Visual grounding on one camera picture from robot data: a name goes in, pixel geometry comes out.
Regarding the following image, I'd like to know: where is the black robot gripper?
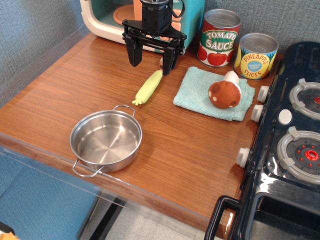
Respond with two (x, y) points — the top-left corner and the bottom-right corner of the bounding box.
(122, 0), (187, 76)

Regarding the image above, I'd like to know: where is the stainless steel pot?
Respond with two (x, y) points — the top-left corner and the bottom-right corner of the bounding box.
(69, 105), (143, 178)

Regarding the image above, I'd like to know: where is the teal toy microwave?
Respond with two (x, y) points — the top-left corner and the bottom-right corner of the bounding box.
(80, 0), (205, 48)

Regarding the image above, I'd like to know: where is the teal folded cloth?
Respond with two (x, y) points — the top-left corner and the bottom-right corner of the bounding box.
(173, 66), (256, 122)

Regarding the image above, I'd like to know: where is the tomato sauce can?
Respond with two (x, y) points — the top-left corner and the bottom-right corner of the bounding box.
(197, 8), (242, 67)

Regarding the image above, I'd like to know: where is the brown plush mushroom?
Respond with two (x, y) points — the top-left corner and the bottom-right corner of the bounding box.
(208, 70), (242, 109)

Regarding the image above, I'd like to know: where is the pineapple slices can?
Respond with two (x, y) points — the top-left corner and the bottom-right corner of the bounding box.
(234, 32), (279, 80)

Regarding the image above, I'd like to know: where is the white stove knob top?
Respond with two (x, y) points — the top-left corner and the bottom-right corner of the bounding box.
(257, 85), (270, 103)

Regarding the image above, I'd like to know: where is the white stove knob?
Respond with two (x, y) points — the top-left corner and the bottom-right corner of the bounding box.
(236, 148), (251, 168)
(251, 104), (264, 123)
(257, 85), (270, 103)

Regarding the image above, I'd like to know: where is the white stove knob middle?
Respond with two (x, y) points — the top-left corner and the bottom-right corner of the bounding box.
(251, 104), (264, 123)

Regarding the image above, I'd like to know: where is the white stove knob bottom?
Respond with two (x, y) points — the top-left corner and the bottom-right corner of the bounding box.
(236, 148), (251, 168)

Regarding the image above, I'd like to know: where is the black toy stove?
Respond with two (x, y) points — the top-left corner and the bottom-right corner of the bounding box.
(205, 41), (320, 240)

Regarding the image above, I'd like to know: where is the spoon with green handle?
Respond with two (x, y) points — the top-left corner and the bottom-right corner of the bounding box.
(132, 57), (164, 106)

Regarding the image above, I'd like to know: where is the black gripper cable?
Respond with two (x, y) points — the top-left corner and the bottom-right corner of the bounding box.
(166, 0), (186, 19)

